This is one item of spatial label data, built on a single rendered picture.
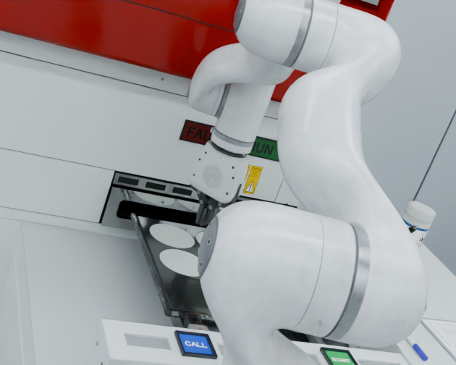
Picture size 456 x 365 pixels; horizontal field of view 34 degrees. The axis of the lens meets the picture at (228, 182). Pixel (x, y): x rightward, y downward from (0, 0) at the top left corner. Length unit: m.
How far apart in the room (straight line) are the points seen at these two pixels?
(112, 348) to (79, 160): 0.60
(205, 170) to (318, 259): 0.81
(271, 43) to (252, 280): 0.39
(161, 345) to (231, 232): 0.46
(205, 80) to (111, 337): 0.51
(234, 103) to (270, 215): 0.72
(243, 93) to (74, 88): 0.35
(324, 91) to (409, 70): 2.71
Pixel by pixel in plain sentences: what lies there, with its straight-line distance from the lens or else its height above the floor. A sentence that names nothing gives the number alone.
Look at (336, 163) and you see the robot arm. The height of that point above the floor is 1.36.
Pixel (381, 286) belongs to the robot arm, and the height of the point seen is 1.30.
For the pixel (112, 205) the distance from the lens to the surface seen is 1.65.
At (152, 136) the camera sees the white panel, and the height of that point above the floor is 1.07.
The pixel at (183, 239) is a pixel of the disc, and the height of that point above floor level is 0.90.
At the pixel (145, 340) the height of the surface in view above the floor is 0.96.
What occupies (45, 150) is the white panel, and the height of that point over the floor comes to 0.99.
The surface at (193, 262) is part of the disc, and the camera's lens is 1.53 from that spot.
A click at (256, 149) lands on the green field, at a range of 1.69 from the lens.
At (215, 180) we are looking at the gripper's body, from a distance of 1.49.
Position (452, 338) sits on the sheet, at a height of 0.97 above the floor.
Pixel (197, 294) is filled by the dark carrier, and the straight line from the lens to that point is 1.43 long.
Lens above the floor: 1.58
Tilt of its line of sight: 20 degrees down
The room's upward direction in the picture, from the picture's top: 20 degrees clockwise
